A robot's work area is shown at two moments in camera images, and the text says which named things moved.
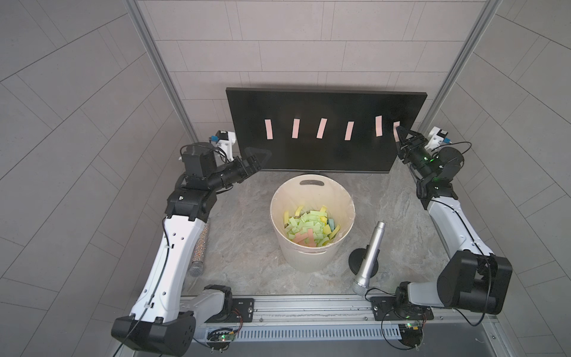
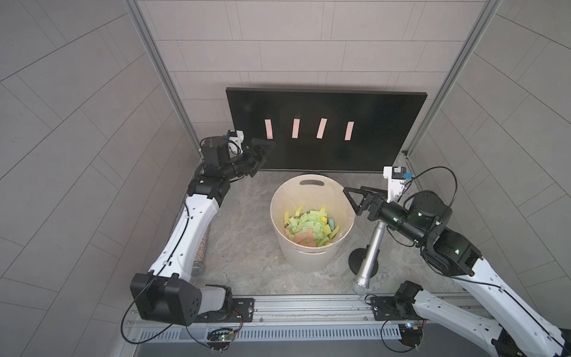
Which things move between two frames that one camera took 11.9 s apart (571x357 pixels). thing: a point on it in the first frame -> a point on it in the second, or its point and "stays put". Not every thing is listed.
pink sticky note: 349,131 stays put
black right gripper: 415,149 -> 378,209
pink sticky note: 296,128 stays put
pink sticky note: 268,128 stays put
